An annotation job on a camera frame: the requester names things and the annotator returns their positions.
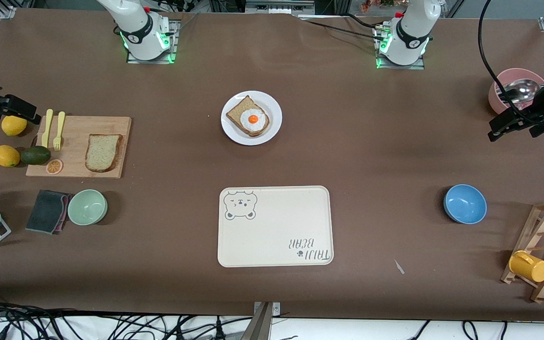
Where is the pale green bowl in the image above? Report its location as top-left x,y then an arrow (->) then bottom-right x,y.
67,189 -> 108,226

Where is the yellow plastic knife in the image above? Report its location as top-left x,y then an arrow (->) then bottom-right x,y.
42,109 -> 54,148

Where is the light wholegrain bread slice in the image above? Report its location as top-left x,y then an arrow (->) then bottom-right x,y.
85,134 -> 124,173

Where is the black equipment rack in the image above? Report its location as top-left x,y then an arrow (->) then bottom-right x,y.
208,0 -> 348,15

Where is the grey metal camera mount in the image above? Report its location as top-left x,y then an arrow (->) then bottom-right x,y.
239,301 -> 282,340

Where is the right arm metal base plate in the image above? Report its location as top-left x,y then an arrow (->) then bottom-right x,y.
126,19 -> 181,64

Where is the wooden peg drying rack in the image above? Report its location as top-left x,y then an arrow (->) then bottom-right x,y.
501,199 -> 544,304

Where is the cream bear print tray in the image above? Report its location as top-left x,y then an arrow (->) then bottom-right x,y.
217,186 -> 334,268

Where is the yellow plastic mug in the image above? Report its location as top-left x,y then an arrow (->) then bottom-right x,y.
509,250 -> 544,283

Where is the yellow lemon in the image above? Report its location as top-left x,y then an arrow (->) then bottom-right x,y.
0,145 -> 21,168
1,115 -> 28,136

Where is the white round plate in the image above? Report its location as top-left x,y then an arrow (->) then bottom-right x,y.
221,90 -> 283,146

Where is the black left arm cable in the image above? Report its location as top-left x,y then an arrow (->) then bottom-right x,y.
477,0 -> 544,124

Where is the yellow plastic fork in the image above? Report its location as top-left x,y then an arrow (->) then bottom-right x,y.
53,111 -> 66,152

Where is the blue bowl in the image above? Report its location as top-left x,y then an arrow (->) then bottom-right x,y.
443,184 -> 488,224

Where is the dark green avocado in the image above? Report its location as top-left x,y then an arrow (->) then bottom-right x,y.
20,146 -> 51,166

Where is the pink bowl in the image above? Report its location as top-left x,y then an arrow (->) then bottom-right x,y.
488,68 -> 544,115

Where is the metal spoon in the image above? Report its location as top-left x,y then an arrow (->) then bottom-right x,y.
496,79 -> 544,105

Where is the black cable tangle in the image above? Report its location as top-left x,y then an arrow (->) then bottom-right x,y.
0,290 -> 254,340

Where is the black base cable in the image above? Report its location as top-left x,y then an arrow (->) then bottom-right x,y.
296,14 -> 386,39
343,12 -> 386,30

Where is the grey pink cleaning cloth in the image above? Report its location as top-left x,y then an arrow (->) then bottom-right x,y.
25,189 -> 74,235

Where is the fried egg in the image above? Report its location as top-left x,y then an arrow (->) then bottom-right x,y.
240,109 -> 267,133

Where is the wooden cutting board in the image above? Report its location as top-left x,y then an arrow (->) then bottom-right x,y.
25,116 -> 132,179

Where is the brown crusted bread slice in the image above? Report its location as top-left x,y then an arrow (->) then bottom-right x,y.
226,95 -> 271,138

